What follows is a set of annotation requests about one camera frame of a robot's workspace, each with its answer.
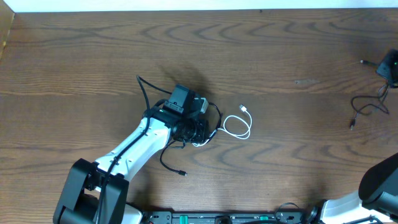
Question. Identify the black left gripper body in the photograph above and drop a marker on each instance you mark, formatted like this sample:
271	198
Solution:
193	132

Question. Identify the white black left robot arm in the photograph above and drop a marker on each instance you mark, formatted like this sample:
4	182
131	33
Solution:
96	192

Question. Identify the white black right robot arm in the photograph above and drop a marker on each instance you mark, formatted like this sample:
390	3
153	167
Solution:
376	199

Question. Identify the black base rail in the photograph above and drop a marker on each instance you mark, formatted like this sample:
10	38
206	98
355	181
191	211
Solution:
286	213

